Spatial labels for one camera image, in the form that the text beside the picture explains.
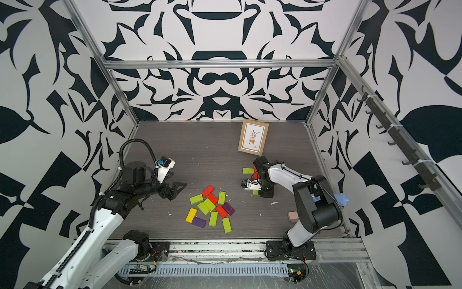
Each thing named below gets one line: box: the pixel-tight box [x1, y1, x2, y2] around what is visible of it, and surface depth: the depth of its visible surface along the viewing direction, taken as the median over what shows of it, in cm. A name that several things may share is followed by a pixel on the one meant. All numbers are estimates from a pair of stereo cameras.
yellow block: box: [185, 207, 198, 224], surface depth 85 cm
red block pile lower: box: [215, 204, 228, 219], surface depth 86 cm
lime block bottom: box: [221, 217, 232, 234], surface depth 82 cm
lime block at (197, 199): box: [189, 193, 204, 205], surface depth 89 cm
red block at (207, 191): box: [200, 185, 215, 197], surface depth 92 cm
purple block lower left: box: [191, 216, 207, 229], surface depth 83 cm
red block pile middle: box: [202, 197, 219, 209], surface depth 88 cm
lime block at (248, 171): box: [242, 167, 255, 175], surface depth 98 cm
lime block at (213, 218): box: [208, 211, 219, 227], surface depth 83 cm
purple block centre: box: [221, 202, 236, 217], surface depth 87 cm
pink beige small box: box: [287, 211, 299, 224], surface depth 83 cm
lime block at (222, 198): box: [218, 191, 227, 206], surface depth 89 cm
